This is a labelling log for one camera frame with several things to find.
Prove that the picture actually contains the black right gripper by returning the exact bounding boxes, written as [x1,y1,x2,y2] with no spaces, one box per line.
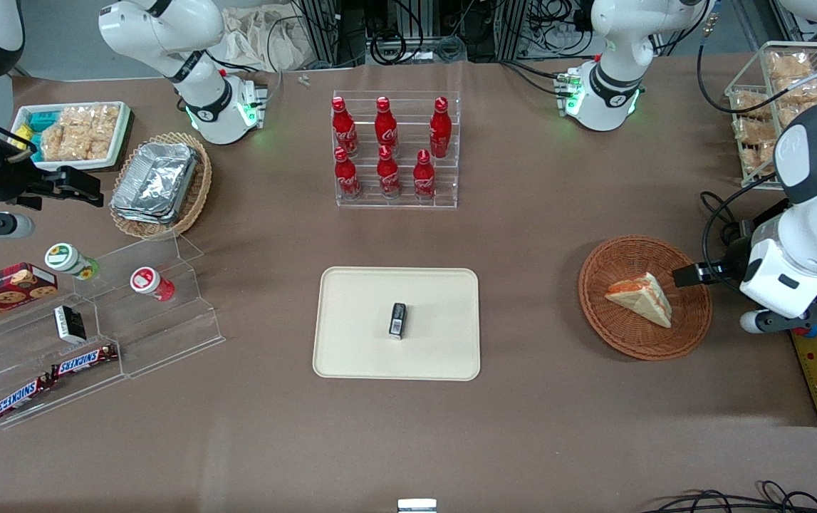
[0,152,105,212]

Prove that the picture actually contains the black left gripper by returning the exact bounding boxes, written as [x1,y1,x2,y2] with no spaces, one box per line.
[672,236,759,289]

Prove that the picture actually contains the triangular sandwich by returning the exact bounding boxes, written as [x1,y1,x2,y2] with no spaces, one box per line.
[604,271,673,329]

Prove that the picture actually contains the white rectangular snack tray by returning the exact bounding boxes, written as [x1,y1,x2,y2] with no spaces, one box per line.
[10,101,133,172]

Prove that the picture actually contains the round brown wicker basket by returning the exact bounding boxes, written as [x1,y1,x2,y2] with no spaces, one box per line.
[578,235,713,361]

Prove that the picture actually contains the oval light wicker basket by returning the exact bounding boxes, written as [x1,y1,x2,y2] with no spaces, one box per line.
[108,132,214,240]

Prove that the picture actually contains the beige plastic tray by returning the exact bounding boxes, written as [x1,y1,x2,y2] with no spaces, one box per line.
[312,266,482,382]

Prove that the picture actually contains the large bag of rice crackers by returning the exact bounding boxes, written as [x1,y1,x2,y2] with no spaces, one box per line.
[38,104,121,162]

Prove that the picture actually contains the green lidded cup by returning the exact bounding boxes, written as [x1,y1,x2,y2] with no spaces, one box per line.
[44,242,100,281]

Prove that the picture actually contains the stacked aluminium foil containers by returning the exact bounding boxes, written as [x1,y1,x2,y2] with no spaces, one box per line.
[110,142,199,226]

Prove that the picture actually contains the teal snack packet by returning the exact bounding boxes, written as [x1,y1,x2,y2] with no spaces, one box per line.
[22,109,61,134]

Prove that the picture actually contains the red lidded cup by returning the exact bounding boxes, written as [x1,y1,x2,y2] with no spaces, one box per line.
[129,266,176,303]

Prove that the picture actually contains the red cookie box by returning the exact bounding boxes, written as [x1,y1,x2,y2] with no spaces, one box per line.
[0,262,59,331]

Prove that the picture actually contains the clear bag of crackers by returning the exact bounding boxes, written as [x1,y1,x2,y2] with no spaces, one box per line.
[775,76,817,105]
[779,100,817,128]
[732,90,773,121]
[767,51,816,80]
[742,141,779,177]
[735,118,779,145]

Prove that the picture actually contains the clear acrylic stepped shelf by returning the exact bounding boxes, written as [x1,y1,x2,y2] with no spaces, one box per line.
[0,232,227,429]

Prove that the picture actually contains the snickers bar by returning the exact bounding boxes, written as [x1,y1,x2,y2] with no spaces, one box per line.
[0,373,53,423]
[50,343,119,379]

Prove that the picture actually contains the beige cloth bag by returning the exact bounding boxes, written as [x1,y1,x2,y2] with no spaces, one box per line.
[219,4,317,73]

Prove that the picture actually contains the clear acrylic bottle rack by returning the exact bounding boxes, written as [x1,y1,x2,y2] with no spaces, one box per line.
[331,90,463,210]

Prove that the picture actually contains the red cola bottle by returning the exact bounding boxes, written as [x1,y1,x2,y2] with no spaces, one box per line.
[373,96,400,152]
[412,150,438,202]
[428,96,453,160]
[331,96,360,158]
[333,147,363,201]
[375,145,402,200]

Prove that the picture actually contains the small black box white label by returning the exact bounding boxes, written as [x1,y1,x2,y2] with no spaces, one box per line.
[387,302,409,341]

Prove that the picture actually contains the black power cable on table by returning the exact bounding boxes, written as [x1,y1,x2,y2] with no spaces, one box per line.
[699,190,745,286]

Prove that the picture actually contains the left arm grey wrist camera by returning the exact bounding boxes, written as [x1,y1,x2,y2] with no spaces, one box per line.
[739,299,817,336]

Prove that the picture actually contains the white wire rack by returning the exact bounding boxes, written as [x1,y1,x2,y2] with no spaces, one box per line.
[724,41,817,190]

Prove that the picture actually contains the black floor cables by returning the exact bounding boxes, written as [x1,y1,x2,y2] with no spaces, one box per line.
[642,480,817,513]

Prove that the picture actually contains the coiled black cable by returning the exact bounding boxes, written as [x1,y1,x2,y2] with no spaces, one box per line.
[368,28,410,66]

